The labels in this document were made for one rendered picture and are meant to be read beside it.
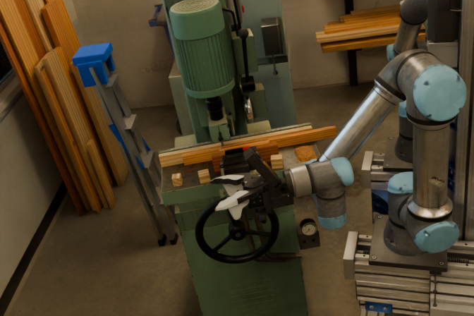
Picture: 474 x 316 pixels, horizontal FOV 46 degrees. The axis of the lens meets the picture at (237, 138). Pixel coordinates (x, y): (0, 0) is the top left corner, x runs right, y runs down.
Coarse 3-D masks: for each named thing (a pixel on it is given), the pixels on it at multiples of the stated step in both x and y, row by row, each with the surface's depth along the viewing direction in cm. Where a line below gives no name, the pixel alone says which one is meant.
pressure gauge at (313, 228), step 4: (304, 220) 208; (308, 220) 207; (312, 220) 208; (300, 224) 208; (304, 224) 206; (308, 224) 207; (312, 224) 207; (300, 228) 208; (304, 228) 207; (308, 228) 208; (312, 228) 208; (316, 228) 208; (304, 232) 208; (308, 232) 209; (312, 232) 209
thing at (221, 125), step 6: (222, 108) 213; (210, 120) 206; (222, 120) 205; (210, 126) 203; (216, 126) 203; (222, 126) 203; (228, 126) 204; (210, 132) 204; (216, 132) 204; (222, 132) 204; (228, 132) 204; (216, 138) 205; (228, 138) 206
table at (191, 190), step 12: (300, 144) 214; (312, 144) 213; (288, 156) 208; (168, 168) 215; (180, 168) 213; (192, 168) 212; (204, 168) 211; (288, 168) 202; (168, 180) 207; (192, 180) 205; (168, 192) 201; (180, 192) 201; (192, 192) 202; (204, 192) 202; (216, 192) 203; (168, 204) 203
